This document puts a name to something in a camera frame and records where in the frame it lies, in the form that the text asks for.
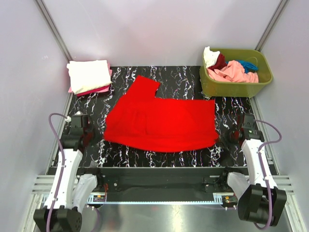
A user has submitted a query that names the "folded white t shirt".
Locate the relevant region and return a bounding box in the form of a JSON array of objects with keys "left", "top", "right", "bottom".
[{"left": 67, "top": 60, "right": 107, "bottom": 95}]

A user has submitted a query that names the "black marbled table mat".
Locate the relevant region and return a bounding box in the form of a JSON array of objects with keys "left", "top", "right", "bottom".
[{"left": 47, "top": 65, "right": 276, "bottom": 175}]

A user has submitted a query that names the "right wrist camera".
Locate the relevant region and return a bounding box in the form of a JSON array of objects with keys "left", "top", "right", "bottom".
[{"left": 241, "top": 114, "right": 255, "bottom": 130}]

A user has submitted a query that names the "olive green plastic bin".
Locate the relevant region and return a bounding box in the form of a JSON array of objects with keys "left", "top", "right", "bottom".
[{"left": 200, "top": 46, "right": 273, "bottom": 98}]

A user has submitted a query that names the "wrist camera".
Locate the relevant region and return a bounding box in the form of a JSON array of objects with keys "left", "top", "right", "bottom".
[
  {"left": 241, "top": 114, "right": 255, "bottom": 130},
  {"left": 65, "top": 111, "right": 89, "bottom": 128}
]

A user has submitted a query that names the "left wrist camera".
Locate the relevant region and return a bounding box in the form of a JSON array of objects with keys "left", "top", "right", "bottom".
[{"left": 65, "top": 111, "right": 89, "bottom": 128}]

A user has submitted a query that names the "light pink t shirt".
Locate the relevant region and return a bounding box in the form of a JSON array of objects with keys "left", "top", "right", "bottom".
[{"left": 207, "top": 60, "right": 259, "bottom": 83}]

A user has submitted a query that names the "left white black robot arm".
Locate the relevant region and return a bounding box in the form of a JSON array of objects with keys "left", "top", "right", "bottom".
[{"left": 33, "top": 114, "right": 104, "bottom": 232}]

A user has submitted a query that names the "aluminium frame rail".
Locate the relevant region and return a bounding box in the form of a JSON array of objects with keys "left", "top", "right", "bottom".
[{"left": 32, "top": 175, "right": 294, "bottom": 195}]

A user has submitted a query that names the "white cloth in bin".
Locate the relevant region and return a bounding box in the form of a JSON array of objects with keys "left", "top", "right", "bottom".
[{"left": 203, "top": 46, "right": 220, "bottom": 68}]

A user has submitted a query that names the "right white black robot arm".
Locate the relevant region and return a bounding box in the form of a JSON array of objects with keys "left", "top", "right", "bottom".
[{"left": 217, "top": 114, "right": 287, "bottom": 231}]

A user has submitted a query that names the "blue t shirt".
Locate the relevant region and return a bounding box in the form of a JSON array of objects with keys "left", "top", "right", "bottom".
[{"left": 237, "top": 60, "right": 258, "bottom": 73}]

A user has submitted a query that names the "dark red t shirt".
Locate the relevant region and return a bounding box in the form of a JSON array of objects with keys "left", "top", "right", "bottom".
[{"left": 208, "top": 53, "right": 227, "bottom": 71}]

